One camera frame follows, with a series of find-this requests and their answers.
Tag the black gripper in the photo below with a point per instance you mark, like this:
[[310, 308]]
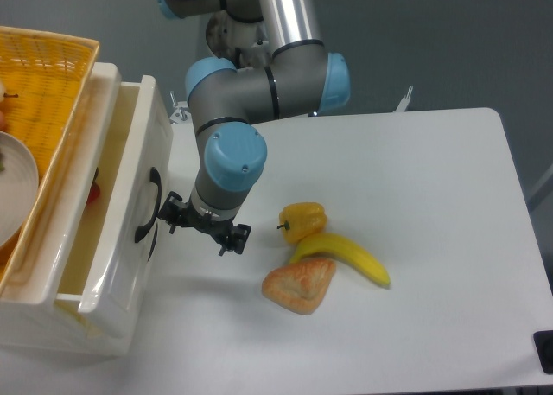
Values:
[[176, 213]]

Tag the white top drawer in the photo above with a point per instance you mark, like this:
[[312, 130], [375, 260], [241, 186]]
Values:
[[103, 282]]

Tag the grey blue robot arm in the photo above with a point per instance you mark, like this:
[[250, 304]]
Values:
[[226, 102]]

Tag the white drawer cabinet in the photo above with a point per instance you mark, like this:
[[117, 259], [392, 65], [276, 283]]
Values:
[[30, 315]]

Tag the yellow bell pepper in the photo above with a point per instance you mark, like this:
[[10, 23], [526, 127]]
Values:
[[299, 220]]

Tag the red bell pepper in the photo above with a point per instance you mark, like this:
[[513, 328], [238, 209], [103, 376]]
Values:
[[94, 191]]

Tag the brown pastry bread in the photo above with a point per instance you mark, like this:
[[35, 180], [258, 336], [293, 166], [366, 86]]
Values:
[[300, 287]]

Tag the yellow banana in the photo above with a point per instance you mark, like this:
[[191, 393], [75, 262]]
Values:
[[345, 250]]

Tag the grey ribbed plate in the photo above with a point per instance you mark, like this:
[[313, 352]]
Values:
[[19, 186]]

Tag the yellow woven basket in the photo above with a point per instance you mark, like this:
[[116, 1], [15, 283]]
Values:
[[49, 72]]

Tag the black drawer handle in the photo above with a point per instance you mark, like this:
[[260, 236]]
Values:
[[142, 231]]

